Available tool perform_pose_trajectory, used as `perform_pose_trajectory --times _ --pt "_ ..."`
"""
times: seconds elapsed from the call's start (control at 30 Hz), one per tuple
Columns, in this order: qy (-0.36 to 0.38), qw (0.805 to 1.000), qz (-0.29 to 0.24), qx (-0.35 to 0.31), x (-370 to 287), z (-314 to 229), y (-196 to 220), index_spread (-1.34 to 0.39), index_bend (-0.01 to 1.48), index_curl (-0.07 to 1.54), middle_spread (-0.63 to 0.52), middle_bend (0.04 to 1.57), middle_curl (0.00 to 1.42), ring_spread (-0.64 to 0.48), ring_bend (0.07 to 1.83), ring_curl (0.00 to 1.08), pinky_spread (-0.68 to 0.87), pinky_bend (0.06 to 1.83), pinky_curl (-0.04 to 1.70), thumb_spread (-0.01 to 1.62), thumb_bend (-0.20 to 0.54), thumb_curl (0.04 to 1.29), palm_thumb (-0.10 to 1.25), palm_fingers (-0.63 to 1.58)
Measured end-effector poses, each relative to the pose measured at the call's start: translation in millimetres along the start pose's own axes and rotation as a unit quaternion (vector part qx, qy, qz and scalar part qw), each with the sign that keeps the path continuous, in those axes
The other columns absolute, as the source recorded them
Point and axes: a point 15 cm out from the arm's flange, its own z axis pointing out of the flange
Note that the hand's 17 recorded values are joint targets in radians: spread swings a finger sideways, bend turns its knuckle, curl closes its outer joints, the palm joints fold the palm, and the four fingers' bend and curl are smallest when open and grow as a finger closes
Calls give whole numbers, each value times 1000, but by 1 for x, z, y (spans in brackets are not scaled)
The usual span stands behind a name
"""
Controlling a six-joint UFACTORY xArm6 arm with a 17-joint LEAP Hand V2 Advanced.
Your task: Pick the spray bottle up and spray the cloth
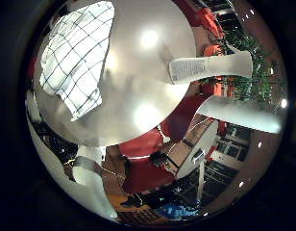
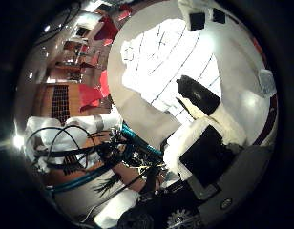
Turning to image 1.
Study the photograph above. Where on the white spray bottle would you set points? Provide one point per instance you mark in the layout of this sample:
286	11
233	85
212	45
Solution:
199	68

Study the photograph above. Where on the white cloth with dark grid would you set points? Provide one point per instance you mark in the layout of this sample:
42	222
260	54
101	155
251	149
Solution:
76	61

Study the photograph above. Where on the black shelf unit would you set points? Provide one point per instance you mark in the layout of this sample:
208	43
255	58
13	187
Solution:
233	146

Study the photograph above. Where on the green leafy plant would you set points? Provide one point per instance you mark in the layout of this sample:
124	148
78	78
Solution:
260	77

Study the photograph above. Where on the brown grid floor mat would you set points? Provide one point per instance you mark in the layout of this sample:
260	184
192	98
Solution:
138	217

